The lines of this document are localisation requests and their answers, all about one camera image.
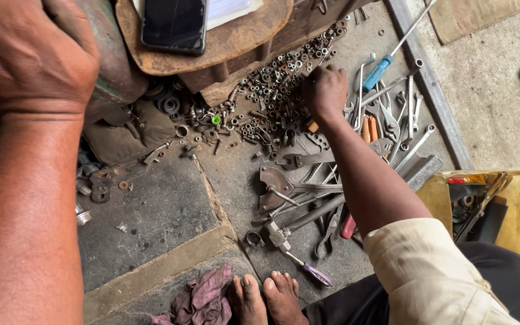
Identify person's left hand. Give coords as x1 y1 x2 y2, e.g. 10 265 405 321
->
0 0 102 116

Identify green metal machine body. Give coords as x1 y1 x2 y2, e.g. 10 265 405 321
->
43 0 149 125

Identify heap of nuts and bolts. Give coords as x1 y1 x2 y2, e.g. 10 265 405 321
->
188 20 349 159

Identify silver metal cylinder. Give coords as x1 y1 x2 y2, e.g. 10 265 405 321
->
75 204 93 227

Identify small open-end spanner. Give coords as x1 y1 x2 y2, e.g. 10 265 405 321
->
412 91 424 133

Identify orange-handled pliers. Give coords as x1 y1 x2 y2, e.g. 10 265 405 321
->
360 115 381 144

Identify brown sack mat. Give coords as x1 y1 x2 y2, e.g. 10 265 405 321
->
428 0 520 45

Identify person's right foot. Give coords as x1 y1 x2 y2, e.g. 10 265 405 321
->
262 271 309 325

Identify large metal scissors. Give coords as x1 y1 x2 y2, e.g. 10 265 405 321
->
453 172 510 243

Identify black bearing ring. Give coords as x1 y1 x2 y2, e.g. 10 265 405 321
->
158 92 182 116

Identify steel hammer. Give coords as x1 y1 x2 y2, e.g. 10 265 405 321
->
264 193 347 253

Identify large metal snips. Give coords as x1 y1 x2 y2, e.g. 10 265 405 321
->
258 166 345 212

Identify cream shirt sleeve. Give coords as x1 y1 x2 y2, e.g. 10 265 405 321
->
363 218 520 325

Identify person's left foot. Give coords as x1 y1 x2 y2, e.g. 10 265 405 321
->
227 274 268 325

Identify short grey metal bar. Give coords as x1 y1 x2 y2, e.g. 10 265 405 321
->
397 154 444 193

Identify long straight socket spanner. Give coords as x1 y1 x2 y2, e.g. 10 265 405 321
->
405 58 424 141

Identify flat metal bracket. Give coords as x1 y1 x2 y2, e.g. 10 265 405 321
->
89 173 114 203

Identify rusty round metal plate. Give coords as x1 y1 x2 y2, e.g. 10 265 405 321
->
116 0 295 77

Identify flat steel spanner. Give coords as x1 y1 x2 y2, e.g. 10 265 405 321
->
361 75 410 107

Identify ring-end spanner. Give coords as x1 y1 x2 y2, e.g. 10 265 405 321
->
393 124 437 173

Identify purple-handled screwdriver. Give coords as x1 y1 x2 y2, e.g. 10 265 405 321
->
284 250 334 289

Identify grey metal pliers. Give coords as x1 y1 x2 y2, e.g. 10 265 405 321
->
275 148 337 172

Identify rusty metal block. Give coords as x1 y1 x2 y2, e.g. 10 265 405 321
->
179 0 374 107

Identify silver pliers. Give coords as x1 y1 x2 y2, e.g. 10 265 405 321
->
376 81 401 143

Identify person's foot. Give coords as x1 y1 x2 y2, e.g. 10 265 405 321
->
227 274 268 325
262 271 309 325

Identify yellow container of tools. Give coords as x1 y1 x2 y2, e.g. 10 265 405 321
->
416 169 520 258

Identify pink cloth rag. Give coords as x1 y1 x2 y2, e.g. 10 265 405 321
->
150 262 234 325

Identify person's right hand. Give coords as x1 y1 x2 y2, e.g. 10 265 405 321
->
301 63 349 125

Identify brown cloth bag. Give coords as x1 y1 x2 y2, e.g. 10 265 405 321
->
82 100 178 166

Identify blue-handled screwdriver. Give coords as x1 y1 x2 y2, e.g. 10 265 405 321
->
362 0 438 94

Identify black trousers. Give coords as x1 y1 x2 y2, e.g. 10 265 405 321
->
303 241 520 325

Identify black smartphone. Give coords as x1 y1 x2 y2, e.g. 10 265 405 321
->
141 0 209 56

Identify bent socket wrench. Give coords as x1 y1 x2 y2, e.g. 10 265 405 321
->
356 53 377 132

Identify long grey metal rail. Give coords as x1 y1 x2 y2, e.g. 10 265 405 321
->
384 0 475 171

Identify red-handled tool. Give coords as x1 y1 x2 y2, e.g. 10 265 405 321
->
340 212 358 240

